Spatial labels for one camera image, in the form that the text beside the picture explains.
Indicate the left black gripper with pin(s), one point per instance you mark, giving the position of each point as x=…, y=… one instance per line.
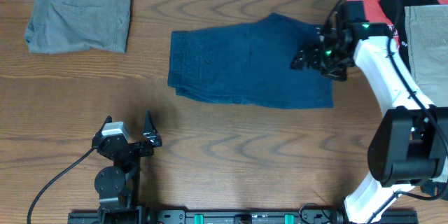
x=150, y=137

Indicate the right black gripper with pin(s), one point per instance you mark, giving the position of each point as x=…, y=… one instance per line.
x=313, y=50

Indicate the navy blue shorts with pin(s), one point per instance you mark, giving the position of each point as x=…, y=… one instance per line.
x=248, y=63

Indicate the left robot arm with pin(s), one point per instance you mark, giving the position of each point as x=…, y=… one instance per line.
x=118, y=184

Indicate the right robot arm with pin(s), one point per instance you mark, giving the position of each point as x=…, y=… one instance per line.
x=409, y=147

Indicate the red printed t-shirt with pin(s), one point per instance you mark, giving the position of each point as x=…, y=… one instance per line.
x=374, y=13

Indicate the black garment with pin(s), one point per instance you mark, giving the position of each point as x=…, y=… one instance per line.
x=394, y=10

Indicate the khaki grey shorts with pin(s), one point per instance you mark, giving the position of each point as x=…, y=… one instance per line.
x=426, y=30

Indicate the folded grey shorts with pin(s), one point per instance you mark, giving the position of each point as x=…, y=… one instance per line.
x=67, y=26

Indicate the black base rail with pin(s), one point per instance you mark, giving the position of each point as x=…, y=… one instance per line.
x=306, y=215

